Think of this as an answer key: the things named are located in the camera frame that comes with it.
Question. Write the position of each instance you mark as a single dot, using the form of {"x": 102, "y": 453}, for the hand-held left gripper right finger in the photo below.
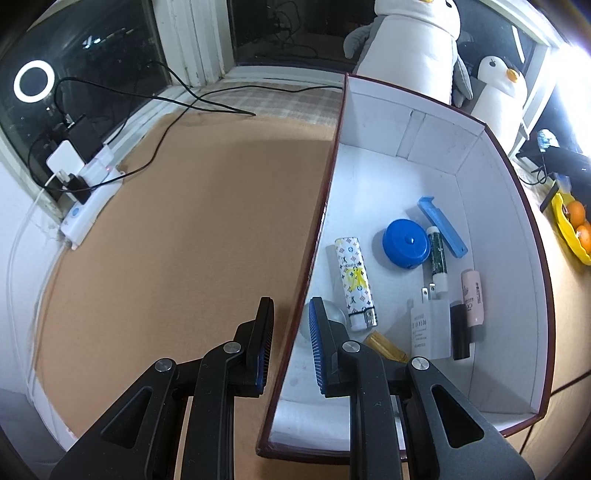
{"x": 317, "y": 346}

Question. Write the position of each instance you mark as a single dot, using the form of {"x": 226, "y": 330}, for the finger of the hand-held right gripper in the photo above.
{"x": 568, "y": 164}

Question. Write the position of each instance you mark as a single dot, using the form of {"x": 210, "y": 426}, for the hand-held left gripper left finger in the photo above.
{"x": 264, "y": 369}

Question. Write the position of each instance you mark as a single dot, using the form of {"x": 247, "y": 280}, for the metal spoon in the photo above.
{"x": 336, "y": 313}

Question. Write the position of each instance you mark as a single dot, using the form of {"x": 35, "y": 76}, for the white patterned lighter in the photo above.
{"x": 353, "y": 281}

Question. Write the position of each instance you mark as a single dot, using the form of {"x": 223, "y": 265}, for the white charger plug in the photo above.
{"x": 429, "y": 330}

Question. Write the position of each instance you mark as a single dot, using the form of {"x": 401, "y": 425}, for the blue round tape measure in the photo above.
{"x": 404, "y": 242}

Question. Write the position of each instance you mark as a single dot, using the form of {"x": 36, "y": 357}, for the blue folding phone stand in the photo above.
{"x": 445, "y": 228}

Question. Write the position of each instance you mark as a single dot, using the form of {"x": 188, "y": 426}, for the white and green lip balm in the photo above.
{"x": 436, "y": 258}

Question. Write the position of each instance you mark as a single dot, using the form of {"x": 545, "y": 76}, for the pink tube with black cap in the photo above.
{"x": 473, "y": 297}

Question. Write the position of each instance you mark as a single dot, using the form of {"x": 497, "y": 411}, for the white cardboard box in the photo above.
{"x": 392, "y": 184}

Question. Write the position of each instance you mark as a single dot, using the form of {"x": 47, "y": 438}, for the black tripod stand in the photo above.
{"x": 549, "y": 198}

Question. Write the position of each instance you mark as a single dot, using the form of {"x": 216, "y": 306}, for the yellow fruit bowl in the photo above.
{"x": 561, "y": 226}

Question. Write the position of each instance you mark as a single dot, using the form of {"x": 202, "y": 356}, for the small penguin plush toy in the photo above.
{"x": 496, "y": 106}

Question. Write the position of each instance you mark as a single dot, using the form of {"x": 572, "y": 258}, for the large penguin plush toy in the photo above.
{"x": 406, "y": 50}

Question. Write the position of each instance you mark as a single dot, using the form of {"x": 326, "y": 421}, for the white power strip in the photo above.
{"x": 83, "y": 214}

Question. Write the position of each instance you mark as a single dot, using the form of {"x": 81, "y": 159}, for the black plug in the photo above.
{"x": 78, "y": 187}

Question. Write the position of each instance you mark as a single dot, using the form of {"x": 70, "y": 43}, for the white power adapter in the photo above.
{"x": 64, "y": 159}

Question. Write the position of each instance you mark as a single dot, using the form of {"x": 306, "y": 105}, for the black power adapter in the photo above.
{"x": 85, "y": 136}

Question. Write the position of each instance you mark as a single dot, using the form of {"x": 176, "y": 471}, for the white window frame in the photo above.
{"x": 194, "y": 41}

